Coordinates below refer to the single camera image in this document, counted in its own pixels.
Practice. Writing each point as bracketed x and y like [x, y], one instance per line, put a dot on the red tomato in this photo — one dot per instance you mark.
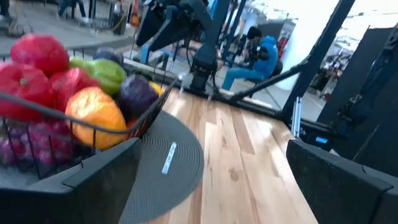
[73, 87]

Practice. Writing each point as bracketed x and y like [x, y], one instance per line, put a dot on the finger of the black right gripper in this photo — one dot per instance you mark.
[177, 31]
[152, 25]

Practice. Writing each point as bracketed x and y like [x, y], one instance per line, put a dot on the red apple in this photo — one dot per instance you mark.
[40, 53]

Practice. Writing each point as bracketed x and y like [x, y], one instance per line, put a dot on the black upright panel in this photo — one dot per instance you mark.
[357, 77]

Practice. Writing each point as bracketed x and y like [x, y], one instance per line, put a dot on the pink grape bunch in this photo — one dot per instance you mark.
[40, 143]

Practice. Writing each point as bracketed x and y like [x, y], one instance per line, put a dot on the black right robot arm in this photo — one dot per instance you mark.
[206, 46]

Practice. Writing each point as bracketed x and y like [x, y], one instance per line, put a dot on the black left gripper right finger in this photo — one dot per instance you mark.
[342, 199]

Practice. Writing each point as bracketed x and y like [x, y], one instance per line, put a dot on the person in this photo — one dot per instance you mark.
[264, 59]
[73, 6]

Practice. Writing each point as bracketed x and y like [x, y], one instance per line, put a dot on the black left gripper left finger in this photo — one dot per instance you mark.
[77, 205]

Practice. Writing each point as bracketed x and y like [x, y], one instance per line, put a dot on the red bell pepper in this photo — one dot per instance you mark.
[21, 90]

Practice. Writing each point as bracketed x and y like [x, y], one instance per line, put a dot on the yellow lemon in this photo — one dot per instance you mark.
[156, 88]

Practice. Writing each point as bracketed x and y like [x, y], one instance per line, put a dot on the silver frame bracket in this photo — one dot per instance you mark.
[296, 116]

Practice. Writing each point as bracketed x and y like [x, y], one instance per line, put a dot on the grey round placemat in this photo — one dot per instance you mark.
[174, 186]

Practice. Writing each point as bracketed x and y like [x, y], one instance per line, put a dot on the black aluminium table frame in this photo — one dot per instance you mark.
[317, 56]

